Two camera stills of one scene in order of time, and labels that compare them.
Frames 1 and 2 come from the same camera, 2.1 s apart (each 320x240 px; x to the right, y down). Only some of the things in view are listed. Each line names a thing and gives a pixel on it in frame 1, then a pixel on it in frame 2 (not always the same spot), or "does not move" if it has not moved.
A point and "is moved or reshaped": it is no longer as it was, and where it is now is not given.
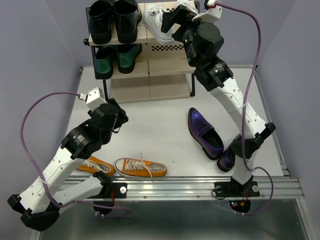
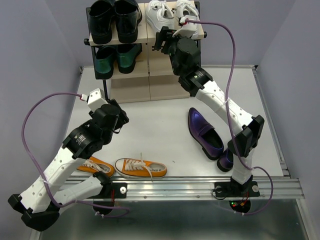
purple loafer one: [226, 161] does not move
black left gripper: [122, 116] does not move
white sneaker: [153, 15] is moved or reshaped
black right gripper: [176, 16] -> [162, 36]
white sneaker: [188, 5] does not move
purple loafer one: [209, 138] does not move
